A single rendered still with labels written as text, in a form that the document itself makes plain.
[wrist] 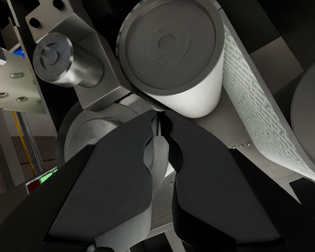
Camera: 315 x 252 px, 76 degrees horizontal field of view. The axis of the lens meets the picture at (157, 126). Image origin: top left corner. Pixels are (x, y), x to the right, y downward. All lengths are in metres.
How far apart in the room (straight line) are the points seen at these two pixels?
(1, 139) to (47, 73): 1.04
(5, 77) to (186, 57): 0.34
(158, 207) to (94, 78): 0.45
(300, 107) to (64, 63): 0.21
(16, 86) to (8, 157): 0.73
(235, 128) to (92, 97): 0.40
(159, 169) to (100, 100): 0.10
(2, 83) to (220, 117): 0.48
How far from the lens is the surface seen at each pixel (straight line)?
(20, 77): 0.47
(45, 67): 0.19
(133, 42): 0.26
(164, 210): 0.59
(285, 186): 0.58
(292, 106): 0.23
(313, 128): 0.24
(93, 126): 0.23
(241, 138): 0.54
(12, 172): 1.17
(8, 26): 0.41
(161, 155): 0.22
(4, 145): 1.21
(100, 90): 0.22
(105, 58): 0.22
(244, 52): 0.23
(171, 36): 0.25
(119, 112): 0.23
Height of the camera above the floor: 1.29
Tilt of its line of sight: 10 degrees down
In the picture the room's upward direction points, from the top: 154 degrees clockwise
